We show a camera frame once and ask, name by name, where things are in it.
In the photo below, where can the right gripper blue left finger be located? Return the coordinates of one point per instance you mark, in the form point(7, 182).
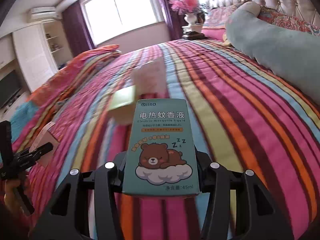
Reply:
point(120, 161)

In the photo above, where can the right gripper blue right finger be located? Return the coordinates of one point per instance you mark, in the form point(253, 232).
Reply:
point(203, 164)

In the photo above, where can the teal bear mosquito liquid box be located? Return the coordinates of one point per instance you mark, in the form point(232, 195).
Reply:
point(161, 158)

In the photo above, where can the person's left hand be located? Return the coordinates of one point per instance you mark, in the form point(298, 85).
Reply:
point(11, 201)

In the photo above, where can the white flat box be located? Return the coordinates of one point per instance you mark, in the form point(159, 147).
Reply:
point(46, 142)

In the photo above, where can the folded colourful quilt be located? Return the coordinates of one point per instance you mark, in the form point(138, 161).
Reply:
point(40, 106)

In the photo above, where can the large lime green box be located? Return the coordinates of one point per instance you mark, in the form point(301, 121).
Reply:
point(122, 105)

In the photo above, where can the black television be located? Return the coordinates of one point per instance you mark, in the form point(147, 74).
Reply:
point(9, 86)

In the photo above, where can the pink plush dolphin toy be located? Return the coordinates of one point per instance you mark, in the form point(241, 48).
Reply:
point(150, 77)

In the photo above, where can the white wardrobe cabinet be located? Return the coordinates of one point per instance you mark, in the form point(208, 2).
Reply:
point(36, 53)

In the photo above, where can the purple curtain left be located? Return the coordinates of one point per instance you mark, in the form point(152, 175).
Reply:
point(76, 30)

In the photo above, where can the white bedside table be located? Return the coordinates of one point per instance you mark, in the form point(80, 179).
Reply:
point(193, 32)

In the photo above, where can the light blue long plush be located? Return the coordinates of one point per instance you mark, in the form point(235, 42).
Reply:
point(291, 55)

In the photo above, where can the white air conditioner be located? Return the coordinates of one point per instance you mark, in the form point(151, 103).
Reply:
point(43, 14)

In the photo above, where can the pink flowers in white vase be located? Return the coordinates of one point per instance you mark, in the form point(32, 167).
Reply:
point(190, 7)

